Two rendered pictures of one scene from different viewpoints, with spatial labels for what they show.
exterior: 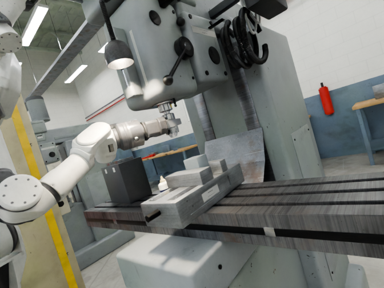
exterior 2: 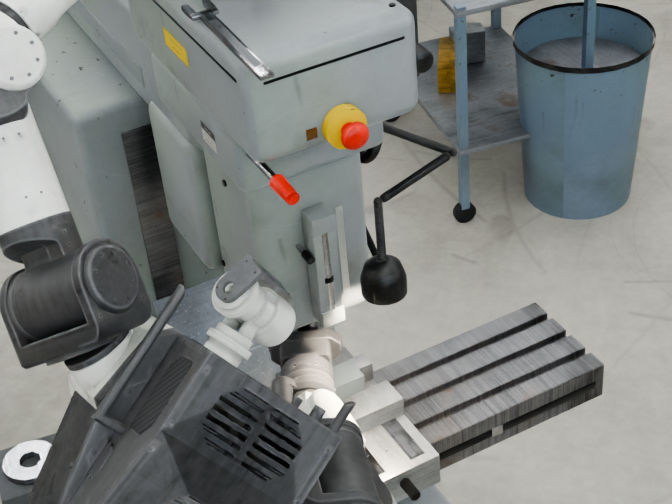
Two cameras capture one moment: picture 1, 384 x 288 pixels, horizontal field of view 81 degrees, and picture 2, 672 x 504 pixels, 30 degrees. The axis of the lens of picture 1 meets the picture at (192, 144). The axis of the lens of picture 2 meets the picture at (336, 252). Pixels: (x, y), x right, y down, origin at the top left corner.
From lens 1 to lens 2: 212 cm
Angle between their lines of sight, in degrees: 69
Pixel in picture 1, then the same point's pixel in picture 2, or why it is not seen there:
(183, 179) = (371, 419)
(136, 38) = (349, 219)
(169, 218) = (422, 480)
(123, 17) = (329, 183)
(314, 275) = not seen: hidden behind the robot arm
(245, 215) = (474, 425)
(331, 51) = not seen: outside the picture
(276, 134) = not seen: hidden behind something
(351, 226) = (565, 390)
